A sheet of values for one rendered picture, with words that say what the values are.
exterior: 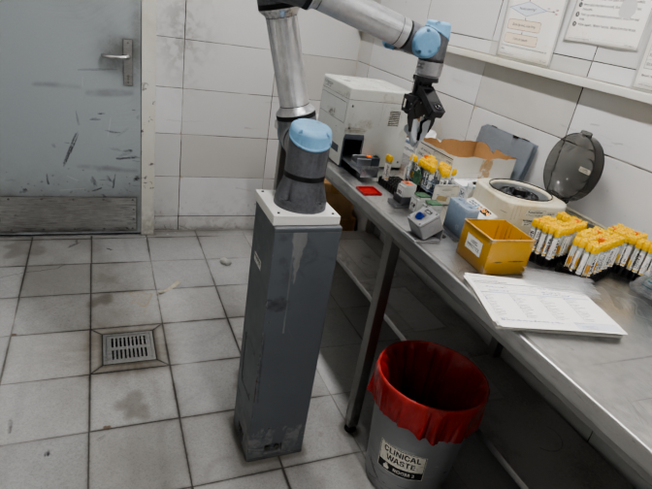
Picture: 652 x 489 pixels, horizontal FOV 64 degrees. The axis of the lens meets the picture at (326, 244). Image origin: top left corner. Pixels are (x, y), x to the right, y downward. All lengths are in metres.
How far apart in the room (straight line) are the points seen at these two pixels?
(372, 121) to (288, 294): 0.80
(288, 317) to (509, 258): 0.64
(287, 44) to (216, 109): 1.74
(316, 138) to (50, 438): 1.33
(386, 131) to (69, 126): 1.75
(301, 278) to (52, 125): 1.94
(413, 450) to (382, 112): 1.18
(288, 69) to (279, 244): 0.48
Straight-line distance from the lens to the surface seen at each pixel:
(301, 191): 1.41
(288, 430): 1.87
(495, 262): 1.37
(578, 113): 1.97
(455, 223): 1.55
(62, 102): 3.07
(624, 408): 1.09
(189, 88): 3.13
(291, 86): 1.50
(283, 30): 1.48
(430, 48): 1.44
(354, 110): 1.96
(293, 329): 1.58
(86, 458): 1.96
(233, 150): 3.26
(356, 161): 1.94
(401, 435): 1.69
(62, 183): 3.19
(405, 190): 1.68
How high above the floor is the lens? 1.44
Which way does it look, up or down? 25 degrees down
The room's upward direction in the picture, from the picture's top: 10 degrees clockwise
